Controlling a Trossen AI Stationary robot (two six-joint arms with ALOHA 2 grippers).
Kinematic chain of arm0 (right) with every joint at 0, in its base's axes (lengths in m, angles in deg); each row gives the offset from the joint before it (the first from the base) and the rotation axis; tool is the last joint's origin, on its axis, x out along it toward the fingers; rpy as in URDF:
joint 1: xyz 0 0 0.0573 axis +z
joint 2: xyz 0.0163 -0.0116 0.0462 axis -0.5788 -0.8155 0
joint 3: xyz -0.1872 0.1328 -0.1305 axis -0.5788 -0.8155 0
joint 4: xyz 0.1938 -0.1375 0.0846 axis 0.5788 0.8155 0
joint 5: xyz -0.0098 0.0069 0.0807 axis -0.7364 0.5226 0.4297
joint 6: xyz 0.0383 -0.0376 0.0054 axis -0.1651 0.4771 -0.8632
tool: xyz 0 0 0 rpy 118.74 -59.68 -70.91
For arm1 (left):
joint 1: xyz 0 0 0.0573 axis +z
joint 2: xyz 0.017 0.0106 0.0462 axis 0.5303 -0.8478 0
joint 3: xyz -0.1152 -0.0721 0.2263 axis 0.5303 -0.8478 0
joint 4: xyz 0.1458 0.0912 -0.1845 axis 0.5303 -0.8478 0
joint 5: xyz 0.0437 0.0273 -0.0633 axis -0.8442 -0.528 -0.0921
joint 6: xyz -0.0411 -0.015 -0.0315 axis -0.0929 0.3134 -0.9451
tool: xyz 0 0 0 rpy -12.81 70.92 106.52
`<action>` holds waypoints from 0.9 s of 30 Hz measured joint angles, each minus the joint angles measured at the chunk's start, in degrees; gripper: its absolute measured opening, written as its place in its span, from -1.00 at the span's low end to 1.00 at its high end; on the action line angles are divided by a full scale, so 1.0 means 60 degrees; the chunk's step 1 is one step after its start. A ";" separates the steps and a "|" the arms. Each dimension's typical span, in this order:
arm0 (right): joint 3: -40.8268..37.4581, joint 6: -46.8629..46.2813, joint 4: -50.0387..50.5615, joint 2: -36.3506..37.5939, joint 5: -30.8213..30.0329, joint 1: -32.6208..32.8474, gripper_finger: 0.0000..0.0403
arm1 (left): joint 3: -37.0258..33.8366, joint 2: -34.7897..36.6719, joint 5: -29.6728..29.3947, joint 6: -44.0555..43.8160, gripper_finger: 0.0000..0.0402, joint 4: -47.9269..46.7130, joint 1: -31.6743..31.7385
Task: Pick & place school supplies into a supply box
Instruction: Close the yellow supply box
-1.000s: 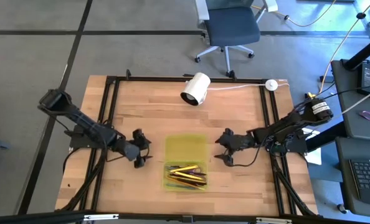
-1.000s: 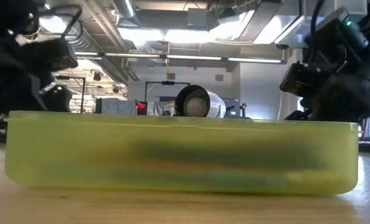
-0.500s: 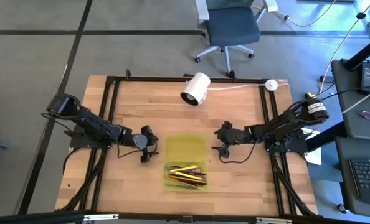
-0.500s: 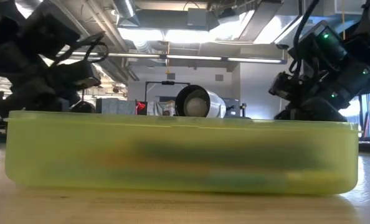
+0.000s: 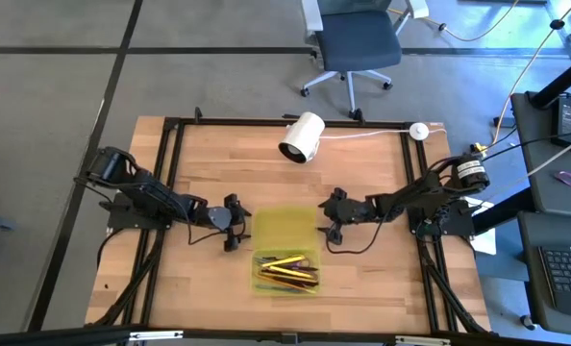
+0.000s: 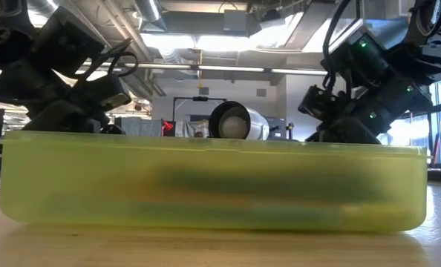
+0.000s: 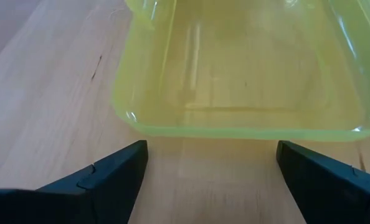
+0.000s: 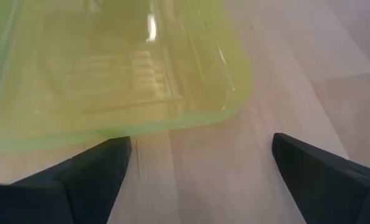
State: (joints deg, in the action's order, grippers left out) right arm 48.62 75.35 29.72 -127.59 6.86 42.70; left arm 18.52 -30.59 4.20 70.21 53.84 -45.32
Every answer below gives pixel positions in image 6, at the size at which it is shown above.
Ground red item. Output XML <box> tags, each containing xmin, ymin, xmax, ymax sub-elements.
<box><xmin>160</xmin><ymin>119</ymin><xmax>177</xmax><ymax>136</ymax></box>

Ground narrow black rig frame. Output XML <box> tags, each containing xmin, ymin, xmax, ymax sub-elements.
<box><xmin>172</xmin><ymin>96</ymin><xmax>228</xmax><ymax>122</ymax></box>

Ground grey partition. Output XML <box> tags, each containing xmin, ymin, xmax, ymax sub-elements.
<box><xmin>122</xmin><ymin>116</ymin><xmax>163</xmax><ymax>136</ymax></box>

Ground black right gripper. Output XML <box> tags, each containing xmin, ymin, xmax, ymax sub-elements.
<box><xmin>305</xmin><ymin>106</ymin><xmax>395</xmax><ymax>145</ymax></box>

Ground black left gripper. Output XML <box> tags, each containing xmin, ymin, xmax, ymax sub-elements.
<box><xmin>22</xmin><ymin>99</ymin><xmax>126</xmax><ymax>135</ymax></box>

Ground grey cloth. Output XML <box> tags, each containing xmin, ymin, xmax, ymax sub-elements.
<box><xmin>175</xmin><ymin>119</ymin><xmax>210</xmax><ymax>138</ymax></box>

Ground grey cabinet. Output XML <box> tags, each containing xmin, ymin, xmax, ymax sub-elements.
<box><xmin>267</xmin><ymin>116</ymin><xmax>287</xmax><ymax>140</ymax></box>

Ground yellow translucent supply box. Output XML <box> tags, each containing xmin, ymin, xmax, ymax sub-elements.
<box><xmin>0</xmin><ymin>130</ymin><xmax>428</xmax><ymax>234</ymax></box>

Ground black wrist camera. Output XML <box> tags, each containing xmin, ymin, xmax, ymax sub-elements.
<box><xmin>297</xmin><ymin>84</ymin><xmax>343</xmax><ymax>122</ymax></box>
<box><xmin>73</xmin><ymin>73</ymin><xmax>134</xmax><ymax>113</ymax></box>

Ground long ceiling light bar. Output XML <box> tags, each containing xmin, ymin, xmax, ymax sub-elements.
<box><xmin>82</xmin><ymin>61</ymin><xmax>329</xmax><ymax>77</ymax></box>

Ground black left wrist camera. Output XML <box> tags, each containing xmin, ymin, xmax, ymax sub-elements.
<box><xmin>73</xmin><ymin>73</ymin><xmax>134</xmax><ymax>113</ymax></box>

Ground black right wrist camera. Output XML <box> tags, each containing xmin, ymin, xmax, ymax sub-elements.
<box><xmin>297</xmin><ymin>84</ymin><xmax>343</xmax><ymax>122</ymax></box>

